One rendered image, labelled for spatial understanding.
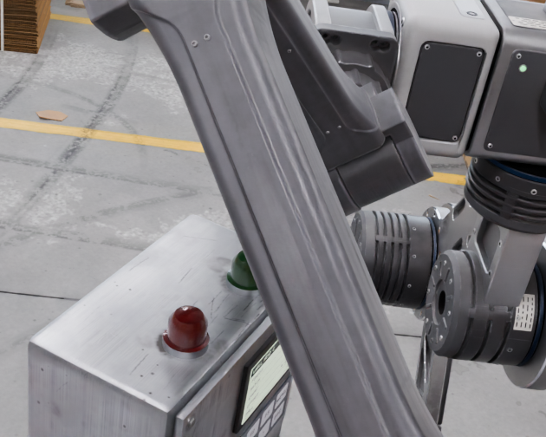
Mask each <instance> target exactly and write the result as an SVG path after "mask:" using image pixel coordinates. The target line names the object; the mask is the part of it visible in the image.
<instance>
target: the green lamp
mask: <svg viewBox="0 0 546 437"><path fill-rule="evenodd" d="M226 286H227V288H228V289H229V290H230V291H232V292H233V293H235V294H237V295H239V296H242V297H257V296H260V292H259V290H258V288H257V284H256V282H255V279H254V277H253V275H252V273H251V270H250V267H249V264H248V262H247V259H246V257H245V255H244V251H240V252H239V253H238V254H237V255H236V256H235V257H234V258H233V259H232V263H231V269H230V270H229V271H228V272H227V276H226Z"/></svg>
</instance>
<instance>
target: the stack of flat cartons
mask: <svg viewBox="0 0 546 437"><path fill-rule="evenodd" d="M50 3H51V0H0V50H1V51H4V50H5V51H14V52H23V53H31V54H37V53H38V51H39V48H40V46H41V43H42V39H43V36H44V33H45V30H46V28H47V26H48V23H49V19H50V15H51V11H50V8H51V6H50Z"/></svg>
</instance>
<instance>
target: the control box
mask: <svg viewBox="0 0 546 437"><path fill-rule="evenodd" d="M242 250H243V248H242V246H241V244H240V242H239V239H238V237H237V234H236V232H235V231H233V230H231V229H228V228H226V227H224V226H221V225H219V224H216V223H214V222H212V221H210V220H208V219H206V218H202V217H200V216H198V215H190V216H188V217H187V218H185V219H184V220H183V221H182V222H180V223H179V224H178V225H176V226H175V227H173V228H172V229H171V230H170V231H169V232H168V233H166V234H165V235H164V236H162V237H161V238H160V239H158V240H157V241H156V242H154V243H153V244H152V245H150V246H149V247H148V248H146V249H145V250H144V251H143V252H141V254H139V255H138V256H137V257H135V258H134V259H132V260H131V261H130V262H129V263H127V264H126V265H124V266H123V267H122V268H120V269H119V270H118V271H116V272H115V273H114V274H113V275H112V276H111V277H109V278H108V279H107V280H105V281H104V282H103V283H101V284H100V285H99V286H97V287H96V288H95V289H93V290H92V291H90V292H89V293H88V294H87V295H86V296H85V297H83V298H82V299H81V300H79V301H78V302H77V303H75V304H74V305H73V306H71V307H70V308H69V309H68V310H66V311H65V312H63V313H62V314H61V315H59V316H58V317H57V318H56V319H55V320H54V321H52V322H51V323H49V324H48V325H47V326H46V327H44V328H43V329H41V330H40V331H39V332H37V333H36V334H35V335H34V336H32V337H31V339H30V341H29V344H28V415H29V437H240V436H241V435H242V433H243V432H244V431H245V429H246V428H247V427H248V426H249V425H250V424H251V423H252V421H253V420H254V419H255V418H256V416H257V415H258V414H259V412H260V411H261V410H262V409H263V407H264V406H265V405H266V403H267V402H268V401H269V400H270V398H271V397H272V396H273V395H274V393H275V392H276V391H277V390H278V389H279V388H280V387H281V385H282V384H283V383H284V381H285V380H286V379H287V378H288V376H289V375H290V374H291V372H290V370H289V371H288V372H287V373H286V374H285V375H284V377H283V378H282V379H281V381H280V382H278V383H277V385H276V386H275V387H274V388H273V390H272V391H271V392H270V394H269V395H268V396H267V397H266V399H265V400H264V401H263V403H262V404H261V405H260V406H259V407H258V409H257V410H256V411H255V413H254V414H253V415H252V416H251V417H250V418H249V419H248V420H247V422H246V423H245V424H244V426H243V427H242V428H241V429H240V431H239V432H238V433H237V434H234V433H233V432H232V431H233V427H234V421H235V416H236V411H237V402H238V396H239V391H240V386H241V381H242V376H243V371H244V365H245V363H247V361H249V359H251V357H252V356H253V355H254V354H255V353H256V352H257V351H258V350H259V348H260V347H261V346H262V345H263V344H264V343H265V342H266V340H267V339H268V338H269V337H270V336H271V335H272V334H273V332H274V328H273V326H272V323H271V321H270V317H269V315H268V312H267V310H266V308H265V306H264V303H263V299H262V298H261V295H260V296H257V297H242V296H239V295H237V294H235V293H233V292H232V291H230V290H229V289H228V288H227V286H226V276H227V272H228V271H229V270H230V269H231V263H232V259H233V258H234V257H235V256H236V255H237V254H238V253H239V252H240V251H242ZM185 305H191V306H195V307H197V308H199V309H200V310H202V312H203V313H204V314H205V316H206V318H207V320H208V328H207V332H208V334H209V337H210V341H209V348H208V350H207V351H206V353H205V354H203V355H202V356H200V357H199V358H196V359H191V360H185V359H179V358H176V357H174V356H172V355H169V354H168V353H167V352H166V351H165V350H164V348H163V345H162V340H163V333H164V331H165V329H166V328H167V325H168V318H169V316H170V315H171V314H172V313H173V312H174V311H175V310H176V309H177V308H179V307H181V306H185Z"/></svg>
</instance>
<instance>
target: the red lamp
mask: <svg viewBox="0 0 546 437"><path fill-rule="evenodd" d="M207 328H208V320H207V318H206V316H205V314H204V313H203V312H202V310H200V309H199V308H197V307H195V306H191V305H185V306H181V307H179V308H177V309H176V310H175V311H174V312H173V313H172V314H171V315H170V316H169V318H168V325H167V328H166V329H165V331H164V333H163V340H162V345H163V348H164V350H165V351H166V352H167V353H168V354H169V355H172V356H174V357H176V358H179V359H185V360H191V359H196V358H199V357H200V356H202V355H203V354H205V353H206V351H207V350H208V348H209V341H210V337H209V334H208V332H207Z"/></svg>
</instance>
